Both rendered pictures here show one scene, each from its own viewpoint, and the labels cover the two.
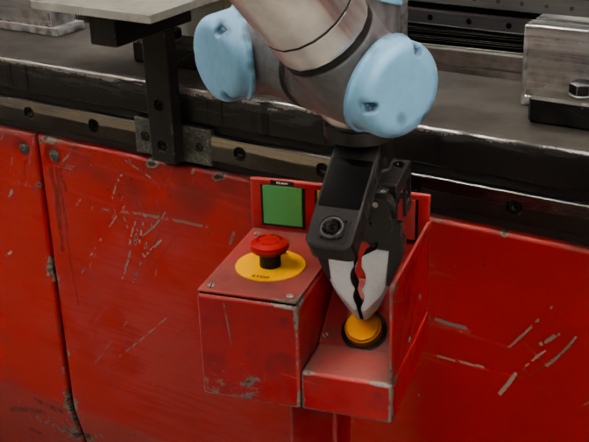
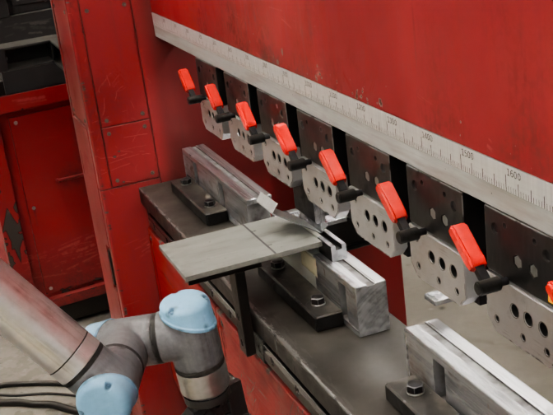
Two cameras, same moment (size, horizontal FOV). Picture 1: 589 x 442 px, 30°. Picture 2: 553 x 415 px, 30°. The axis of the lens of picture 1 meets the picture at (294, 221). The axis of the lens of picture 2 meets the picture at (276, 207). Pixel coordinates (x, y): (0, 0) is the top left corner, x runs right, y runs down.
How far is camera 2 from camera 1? 111 cm
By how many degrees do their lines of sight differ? 36
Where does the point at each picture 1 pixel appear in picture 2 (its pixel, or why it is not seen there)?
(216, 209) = (269, 391)
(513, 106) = not seen: hidden behind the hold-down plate
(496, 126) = (361, 398)
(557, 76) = (420, 370)
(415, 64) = (106, 394)
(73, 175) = (227, 339)
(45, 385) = not seen: outside the picture
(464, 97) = (386, 364)
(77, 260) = not seen: hidden behind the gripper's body
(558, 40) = (417, 346)
